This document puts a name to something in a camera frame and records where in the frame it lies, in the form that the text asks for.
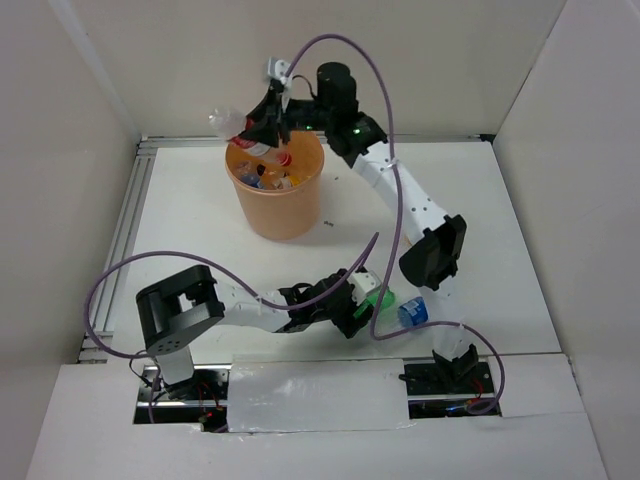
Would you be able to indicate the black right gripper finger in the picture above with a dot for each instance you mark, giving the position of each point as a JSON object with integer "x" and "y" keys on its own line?
{"x": 270, "y": 104}
{"x": 258, "y": 134}

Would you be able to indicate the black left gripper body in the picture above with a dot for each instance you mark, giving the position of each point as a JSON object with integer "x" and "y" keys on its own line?
{"x": 342, "y": 316}

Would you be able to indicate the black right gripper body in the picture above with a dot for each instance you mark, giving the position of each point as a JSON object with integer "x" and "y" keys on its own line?
{"x": 309, "y": 113}

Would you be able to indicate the yellow cap clear bottle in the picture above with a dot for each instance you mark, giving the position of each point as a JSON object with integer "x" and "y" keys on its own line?
{"x": 285, "y": 182}

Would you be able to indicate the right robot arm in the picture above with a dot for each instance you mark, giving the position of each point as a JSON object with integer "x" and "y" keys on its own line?
{"x": 435, "y": 237}

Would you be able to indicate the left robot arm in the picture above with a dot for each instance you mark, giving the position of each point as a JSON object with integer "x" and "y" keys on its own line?
{"x": 178, "y": 309}

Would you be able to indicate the orange plastic bin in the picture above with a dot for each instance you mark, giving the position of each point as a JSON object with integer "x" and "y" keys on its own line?
{"x": 282, "y": 214}

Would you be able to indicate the blue label bottle white cap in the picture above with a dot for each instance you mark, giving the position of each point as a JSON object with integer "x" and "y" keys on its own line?
{"x": 410, "y": 315}

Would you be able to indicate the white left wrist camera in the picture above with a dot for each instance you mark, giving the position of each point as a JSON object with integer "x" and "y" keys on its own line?
{"x": 364, "y": 285}

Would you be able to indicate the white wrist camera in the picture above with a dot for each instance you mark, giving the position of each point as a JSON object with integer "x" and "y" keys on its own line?
{"x": 278, "y": 70}
{"x": 364, "y": 285}

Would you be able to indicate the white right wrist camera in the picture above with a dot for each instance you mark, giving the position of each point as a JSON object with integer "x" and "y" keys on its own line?
{"x": 278, "y": 70}

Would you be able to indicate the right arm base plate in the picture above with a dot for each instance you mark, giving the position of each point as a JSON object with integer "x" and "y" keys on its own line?
{"x": 430, "y": 396}

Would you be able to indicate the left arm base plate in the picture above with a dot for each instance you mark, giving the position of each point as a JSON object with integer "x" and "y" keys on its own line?
{"x": 201, "y": 402}

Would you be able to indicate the aluminium frame rail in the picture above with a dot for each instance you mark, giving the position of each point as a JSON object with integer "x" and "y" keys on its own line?
{"x": 180, "y": 205}

